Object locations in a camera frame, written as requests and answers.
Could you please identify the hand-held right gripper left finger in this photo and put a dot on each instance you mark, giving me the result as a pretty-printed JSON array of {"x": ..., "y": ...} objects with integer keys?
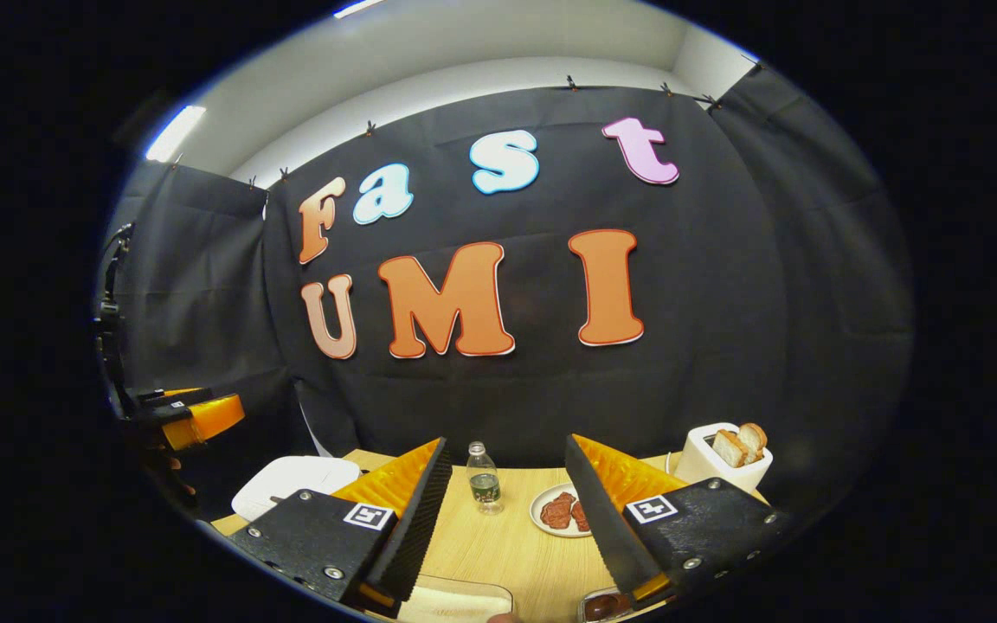
[{"x": 416, "y": 536}]

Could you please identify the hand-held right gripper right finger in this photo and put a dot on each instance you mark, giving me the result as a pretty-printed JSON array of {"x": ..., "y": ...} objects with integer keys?
[{"x": 607, "y": 536}]

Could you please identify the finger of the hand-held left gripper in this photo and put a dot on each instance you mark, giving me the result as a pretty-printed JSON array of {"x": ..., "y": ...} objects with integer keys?
[
  {"x": 209, "y": 420},
  {"x": 174, "y": 396}
]

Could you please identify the white rice container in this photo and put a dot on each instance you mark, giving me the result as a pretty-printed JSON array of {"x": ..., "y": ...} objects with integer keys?
[{"x": 455, "y": 604}]

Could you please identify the white rice cooker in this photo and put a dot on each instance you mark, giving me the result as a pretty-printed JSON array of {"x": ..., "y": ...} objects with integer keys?
[{"x": 291, "y": 480}]

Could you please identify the red meat piece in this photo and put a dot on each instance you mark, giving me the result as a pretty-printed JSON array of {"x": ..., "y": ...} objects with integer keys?
[
  {"x": 556, "y": 512},
  {"x": 580, "y": 517}
]

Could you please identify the white round plate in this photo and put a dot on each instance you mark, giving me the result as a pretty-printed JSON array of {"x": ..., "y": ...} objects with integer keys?
[{"x": 537, "y": 515}]

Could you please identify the clear plastic water bottle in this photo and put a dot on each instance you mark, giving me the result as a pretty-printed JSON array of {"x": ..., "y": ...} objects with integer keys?
[{"x": 485, "y": 484}]

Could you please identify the white toaster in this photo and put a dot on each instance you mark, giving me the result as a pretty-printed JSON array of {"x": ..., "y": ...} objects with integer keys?
[{"x": 706, "y": 472}]

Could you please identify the toasted bread slice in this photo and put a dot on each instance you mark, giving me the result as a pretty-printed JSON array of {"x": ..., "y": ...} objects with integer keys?
[
  {"x": 729, "y": 450},
  {"x": 755, "y": 438}
]

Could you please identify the black backdrop cloth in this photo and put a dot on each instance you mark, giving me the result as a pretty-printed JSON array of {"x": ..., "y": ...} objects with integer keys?
[{"x": 723, "y": 303}]

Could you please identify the row of black cloth clips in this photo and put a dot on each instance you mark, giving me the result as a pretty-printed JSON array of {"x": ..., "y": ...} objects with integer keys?
[{"x": 571, "y": 83}]

